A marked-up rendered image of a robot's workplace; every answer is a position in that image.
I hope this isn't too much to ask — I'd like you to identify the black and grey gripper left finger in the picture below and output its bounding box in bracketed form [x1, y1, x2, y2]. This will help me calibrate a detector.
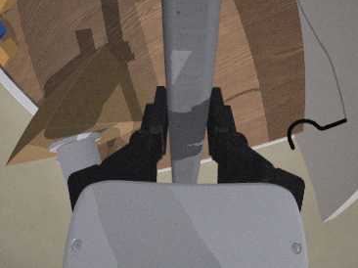
[67, 86, 168, 212]

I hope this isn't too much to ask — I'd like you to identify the grey flat wall panel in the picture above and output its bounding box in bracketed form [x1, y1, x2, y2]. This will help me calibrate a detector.
[294, 0, 358, 223]

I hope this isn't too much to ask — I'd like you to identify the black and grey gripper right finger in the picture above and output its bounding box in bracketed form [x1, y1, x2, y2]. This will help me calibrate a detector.
[206, 87, 305, 212]

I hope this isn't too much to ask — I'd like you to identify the small blue block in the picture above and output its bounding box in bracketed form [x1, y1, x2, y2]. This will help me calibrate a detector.
[0, 22, 7, 40]

